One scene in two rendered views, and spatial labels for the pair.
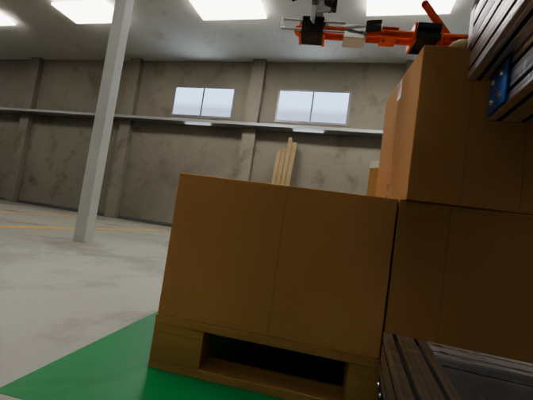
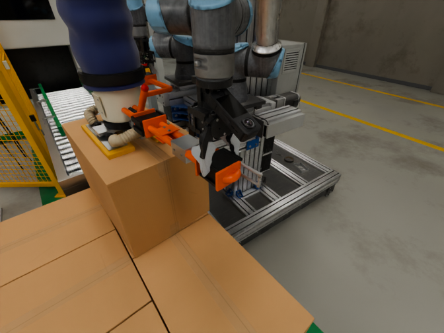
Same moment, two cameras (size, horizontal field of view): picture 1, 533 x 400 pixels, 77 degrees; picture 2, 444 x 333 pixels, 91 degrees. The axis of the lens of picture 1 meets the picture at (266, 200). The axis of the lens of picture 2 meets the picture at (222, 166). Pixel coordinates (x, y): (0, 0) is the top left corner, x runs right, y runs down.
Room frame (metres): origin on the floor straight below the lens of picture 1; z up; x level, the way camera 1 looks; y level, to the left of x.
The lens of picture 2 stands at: (1.38, 0.21, 1.38)
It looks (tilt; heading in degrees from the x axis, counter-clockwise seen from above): 36 degrees down; 220
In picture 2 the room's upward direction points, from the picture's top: straight up
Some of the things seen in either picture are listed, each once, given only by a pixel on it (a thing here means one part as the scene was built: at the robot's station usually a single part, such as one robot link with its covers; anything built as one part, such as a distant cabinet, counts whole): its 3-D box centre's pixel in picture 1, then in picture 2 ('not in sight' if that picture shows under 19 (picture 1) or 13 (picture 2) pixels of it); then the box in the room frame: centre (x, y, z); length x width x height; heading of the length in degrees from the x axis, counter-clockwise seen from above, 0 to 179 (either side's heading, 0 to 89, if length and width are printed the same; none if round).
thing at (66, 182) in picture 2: not in sight; (122, 162); (0.92, -1.03, 0.58); 0.70 x 0.03 x 0.06; 170
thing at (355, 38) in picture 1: (354, 36); (187, 148); (1.05, -0.21, 1.07); 0.07 x 0.07 x 0.04; 83
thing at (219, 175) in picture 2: (312, 32); (217, 168); (1.07, -0.07, 1.07); 0.08 x 0.07 x 0.05; 83
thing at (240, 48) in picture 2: not in sight; (236, 60); (0.55, -0.42, 1.20); 0.13 x 0.12 x 0.14; 111
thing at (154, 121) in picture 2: (423, 39); (150, 122); (1.02, -0.42, 1.07); 0.10 x 0.08 x 0.06; 173
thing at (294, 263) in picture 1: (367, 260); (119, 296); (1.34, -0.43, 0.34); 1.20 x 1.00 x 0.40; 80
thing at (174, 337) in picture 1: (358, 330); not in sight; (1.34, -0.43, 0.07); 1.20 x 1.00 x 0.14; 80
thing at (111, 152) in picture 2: not in sight; (104, 133); (1.09, -0.68, 0.97); 0.34 x 0.10 x 0.05; 83
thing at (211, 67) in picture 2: not in sight; (213, 66); (1.06, -0.09, 1.30); 0.08 x 0.08 x 0.05
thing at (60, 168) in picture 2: not in sight; (46, 127); (1.03, -2.24, 0.50); 2.31 x 0.05 x 0.19; 80
